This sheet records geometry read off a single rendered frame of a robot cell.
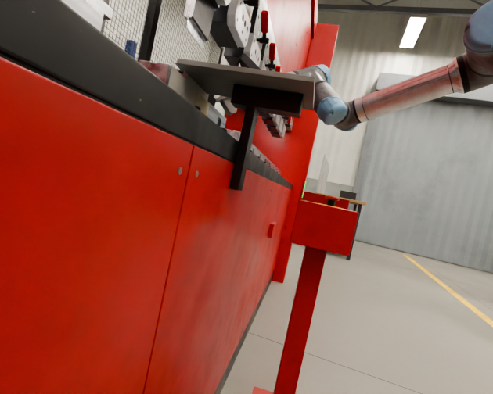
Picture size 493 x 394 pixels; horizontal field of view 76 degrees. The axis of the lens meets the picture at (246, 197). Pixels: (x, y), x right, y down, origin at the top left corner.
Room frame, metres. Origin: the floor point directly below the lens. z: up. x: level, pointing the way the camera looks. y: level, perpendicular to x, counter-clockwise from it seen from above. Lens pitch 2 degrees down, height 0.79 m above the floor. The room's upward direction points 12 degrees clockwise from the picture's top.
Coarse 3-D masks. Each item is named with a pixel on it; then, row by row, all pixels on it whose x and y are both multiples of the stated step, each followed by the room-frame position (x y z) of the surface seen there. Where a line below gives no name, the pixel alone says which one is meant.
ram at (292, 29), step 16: (272, 0) 1.15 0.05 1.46; (288, 0) 1.43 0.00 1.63; (304, 0) 1.93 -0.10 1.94; (272, 16) 1.20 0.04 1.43; (288, 16) 1.52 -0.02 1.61; (304, 16) 2.08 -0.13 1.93; (288, 32) 1.60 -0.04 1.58; (304, 32) 2.25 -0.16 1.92; (288, 48) 1.71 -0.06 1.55; (304, 48) 2.47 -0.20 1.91; (288, 64) 1.82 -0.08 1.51; (304, 64) 2.71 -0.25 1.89; (288, 128) 2.73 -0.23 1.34
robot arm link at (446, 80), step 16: (448, 64) 0.83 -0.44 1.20; (464, 64) 0.79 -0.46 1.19; (416, 80) 0.86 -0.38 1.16; (432, 80) 0.84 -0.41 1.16; (448, 80) 0.82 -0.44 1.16; (464, 80) 0.79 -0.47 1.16; (480, 80) 0.77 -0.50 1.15; (368, 96) 0.94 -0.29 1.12; (384, 96) 0.90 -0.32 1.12; (400, 96) 0.88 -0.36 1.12; (416, 96) 0.86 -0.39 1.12; (432, 96) 0.85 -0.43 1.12; (352, 112) 0.96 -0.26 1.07; (368, 112) 0.94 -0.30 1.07; (384, 112) 0.92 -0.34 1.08; (352, 128) 1.03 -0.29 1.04
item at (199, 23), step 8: (192, 0) 0.65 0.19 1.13; (200, 0) 0.67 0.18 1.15; (208, 0) 0.71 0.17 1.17; (192, 8) 0.65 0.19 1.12; (200, 8) 0.68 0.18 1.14; (208, 8) 0.72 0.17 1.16; (192, 16) 0.65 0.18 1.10; (200, 16) 0.69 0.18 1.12; (208, 16) 0.72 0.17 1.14; (192, 24) 0.67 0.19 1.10; (200, 24) 0.69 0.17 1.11; (208, 24) 0.73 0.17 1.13; (192, 32) 0.68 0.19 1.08; (200, 32) 0.71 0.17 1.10; (208, 32) 0.74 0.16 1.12; (200, 40) 0.73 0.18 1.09
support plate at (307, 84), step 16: (192, 64) 0.60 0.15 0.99; (208, 64) 0.60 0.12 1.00; (208, 80) 0.67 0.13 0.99; (224, 80) 0.65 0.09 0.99; (240, 80) 0.63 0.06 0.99; (256, 80) 0.61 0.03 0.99; (272, 80) 0.59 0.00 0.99; (288, 80) 0.57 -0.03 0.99; (304, 80) 0.56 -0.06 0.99; (304, 96) 0.65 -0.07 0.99
